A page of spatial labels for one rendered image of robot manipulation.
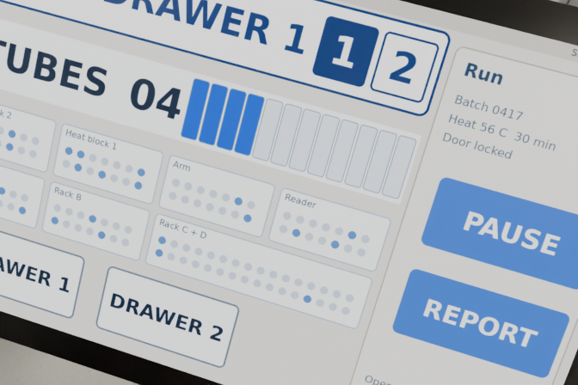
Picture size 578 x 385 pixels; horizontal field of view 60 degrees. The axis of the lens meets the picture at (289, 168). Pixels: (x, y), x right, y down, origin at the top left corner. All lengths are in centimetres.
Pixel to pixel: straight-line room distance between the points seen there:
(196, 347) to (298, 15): 23
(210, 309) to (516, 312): 19
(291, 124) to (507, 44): 13
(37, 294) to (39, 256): 3
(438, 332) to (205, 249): 16
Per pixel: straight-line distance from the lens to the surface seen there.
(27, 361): 149
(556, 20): 33
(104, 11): 35
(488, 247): 33
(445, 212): 32
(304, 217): 32
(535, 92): 33
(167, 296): 36
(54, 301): 39
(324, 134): 31
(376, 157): 31
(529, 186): 33
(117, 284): 37
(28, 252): 39
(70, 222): 37
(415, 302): 34
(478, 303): 34
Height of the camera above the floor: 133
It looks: 49 degrees down
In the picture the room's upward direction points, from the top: 11 degrees clockwise
